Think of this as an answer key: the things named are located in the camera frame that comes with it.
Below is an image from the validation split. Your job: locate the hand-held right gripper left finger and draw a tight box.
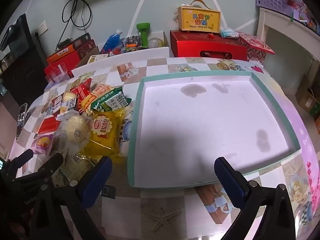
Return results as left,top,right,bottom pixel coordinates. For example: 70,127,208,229
30,156,113,240

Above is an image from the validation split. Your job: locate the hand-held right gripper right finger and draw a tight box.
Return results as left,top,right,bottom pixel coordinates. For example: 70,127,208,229
214,156,298,240

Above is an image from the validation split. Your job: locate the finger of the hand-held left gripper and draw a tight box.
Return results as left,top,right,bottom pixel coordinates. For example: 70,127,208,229
14,152,64,184
7,149,34,172

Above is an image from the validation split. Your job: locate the large clear bread packet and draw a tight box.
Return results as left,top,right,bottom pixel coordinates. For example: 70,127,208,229
50,150,98,188

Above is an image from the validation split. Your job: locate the purple snack packet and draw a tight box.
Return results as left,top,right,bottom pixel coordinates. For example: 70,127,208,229
30,133,54,155

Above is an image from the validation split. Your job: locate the red gold patterned snack packet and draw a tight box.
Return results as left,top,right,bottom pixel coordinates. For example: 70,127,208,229
37,116,62,134

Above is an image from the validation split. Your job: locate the yellow snack packet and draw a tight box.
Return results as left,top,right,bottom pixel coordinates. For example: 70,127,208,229
84,111,125,164

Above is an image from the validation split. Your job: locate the white foam tray green rim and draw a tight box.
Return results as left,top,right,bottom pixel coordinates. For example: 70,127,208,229
127,71,302,188

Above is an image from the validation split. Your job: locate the black square marker sticker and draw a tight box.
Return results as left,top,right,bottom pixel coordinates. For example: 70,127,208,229
101,185,116,199

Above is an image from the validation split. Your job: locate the smartphone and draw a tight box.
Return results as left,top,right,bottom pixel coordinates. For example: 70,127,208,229
15,102,28,140

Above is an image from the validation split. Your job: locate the small white dark snack packet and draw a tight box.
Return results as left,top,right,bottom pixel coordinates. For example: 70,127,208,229
51,94,64,110

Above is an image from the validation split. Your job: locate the white red snack packet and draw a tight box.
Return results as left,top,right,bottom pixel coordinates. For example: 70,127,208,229
60,91,80,113

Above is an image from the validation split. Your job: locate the green snack packet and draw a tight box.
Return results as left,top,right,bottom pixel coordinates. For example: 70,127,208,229
90,87,132,112

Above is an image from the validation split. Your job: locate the orange snack packet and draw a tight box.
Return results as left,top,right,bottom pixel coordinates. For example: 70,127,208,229
80,84,116,113

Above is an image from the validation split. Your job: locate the clear plastic box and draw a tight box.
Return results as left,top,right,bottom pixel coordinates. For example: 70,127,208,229
46,64,70,83

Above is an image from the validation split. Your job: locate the black cabinet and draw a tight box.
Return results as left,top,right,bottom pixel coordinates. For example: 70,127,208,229
0,14,48,100

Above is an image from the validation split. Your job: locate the orange and black box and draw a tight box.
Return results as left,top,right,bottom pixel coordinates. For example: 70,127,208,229
47,32,92,65

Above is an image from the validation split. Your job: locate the brown cardboard box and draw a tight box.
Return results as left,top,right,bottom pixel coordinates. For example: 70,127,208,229
295,76,320,117

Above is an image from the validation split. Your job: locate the white yellow card box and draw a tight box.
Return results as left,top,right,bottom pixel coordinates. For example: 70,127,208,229
87,54,109,64

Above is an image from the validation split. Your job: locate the red box with dark end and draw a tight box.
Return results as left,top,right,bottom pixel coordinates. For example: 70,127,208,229
44,39,97,80

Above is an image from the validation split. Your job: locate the black power adapter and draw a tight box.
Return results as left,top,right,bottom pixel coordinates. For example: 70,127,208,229
57,38,73,48

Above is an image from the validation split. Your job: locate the white storage box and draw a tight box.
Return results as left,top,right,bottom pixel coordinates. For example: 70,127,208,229
71,31,170,77

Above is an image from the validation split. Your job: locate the pile of small colourful toys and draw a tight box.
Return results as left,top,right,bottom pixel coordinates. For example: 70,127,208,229
110,45,137,55

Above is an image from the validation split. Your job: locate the blue bottle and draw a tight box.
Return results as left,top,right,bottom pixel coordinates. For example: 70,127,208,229
102,29,123,54

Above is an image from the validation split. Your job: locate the dark patterned bag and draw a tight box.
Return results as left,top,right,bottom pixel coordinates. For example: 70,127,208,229
125,35,142,49

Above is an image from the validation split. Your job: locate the large red gift box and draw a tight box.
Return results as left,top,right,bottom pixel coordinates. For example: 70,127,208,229
169,30,248,62

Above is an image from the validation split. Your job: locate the light blue tissue packet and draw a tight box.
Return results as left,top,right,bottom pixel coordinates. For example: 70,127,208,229
219,27,240,39

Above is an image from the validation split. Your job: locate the clear plastic bottle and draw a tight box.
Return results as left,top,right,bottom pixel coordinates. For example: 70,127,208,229
148,37,163,48

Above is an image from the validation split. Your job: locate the green dumbbell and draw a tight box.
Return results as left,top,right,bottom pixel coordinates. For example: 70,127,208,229
136,23,150,49

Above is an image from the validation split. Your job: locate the white shelf unit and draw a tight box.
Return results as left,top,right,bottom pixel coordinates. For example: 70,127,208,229
256,6,320,120

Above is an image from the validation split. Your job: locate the pile of small colourful items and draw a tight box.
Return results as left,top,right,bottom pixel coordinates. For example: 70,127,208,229
285,0,320,34

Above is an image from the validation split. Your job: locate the white wall socket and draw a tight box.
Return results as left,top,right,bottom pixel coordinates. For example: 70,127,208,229
34,20,48,36

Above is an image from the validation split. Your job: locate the black cable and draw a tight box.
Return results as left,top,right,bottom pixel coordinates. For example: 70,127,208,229
61,0,93,45

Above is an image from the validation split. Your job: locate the yellow gift box with handle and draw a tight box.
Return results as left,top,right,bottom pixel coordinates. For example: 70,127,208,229
174,0,222,33

